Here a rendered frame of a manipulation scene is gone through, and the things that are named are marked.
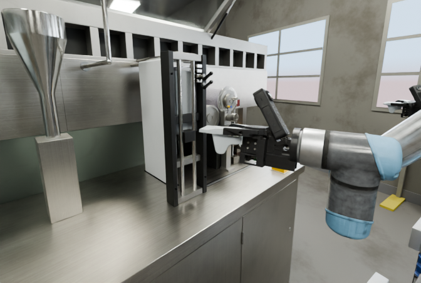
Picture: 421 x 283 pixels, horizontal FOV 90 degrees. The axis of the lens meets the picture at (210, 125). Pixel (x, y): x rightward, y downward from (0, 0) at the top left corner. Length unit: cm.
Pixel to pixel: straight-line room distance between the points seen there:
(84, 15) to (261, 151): 92
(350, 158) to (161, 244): 52
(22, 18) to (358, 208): 87
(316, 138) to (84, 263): 62
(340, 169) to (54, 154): 76
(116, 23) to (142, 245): 92
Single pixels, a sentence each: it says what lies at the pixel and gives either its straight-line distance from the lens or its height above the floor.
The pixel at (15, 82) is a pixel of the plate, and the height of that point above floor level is 134.
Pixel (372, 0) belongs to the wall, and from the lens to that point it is 348.
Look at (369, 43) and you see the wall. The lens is 337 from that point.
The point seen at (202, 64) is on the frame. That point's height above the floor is 141.
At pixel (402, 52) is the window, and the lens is 323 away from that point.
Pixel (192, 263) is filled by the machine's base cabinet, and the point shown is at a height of 77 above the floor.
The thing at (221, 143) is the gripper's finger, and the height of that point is 122.
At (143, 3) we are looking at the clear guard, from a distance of 120.
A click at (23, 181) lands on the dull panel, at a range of 111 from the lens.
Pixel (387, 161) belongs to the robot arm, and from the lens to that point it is 44.
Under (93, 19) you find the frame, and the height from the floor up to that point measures 161.
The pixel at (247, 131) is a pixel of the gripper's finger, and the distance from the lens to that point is 44.
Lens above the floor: 134
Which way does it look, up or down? 12 degrees down
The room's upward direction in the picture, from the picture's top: straight up
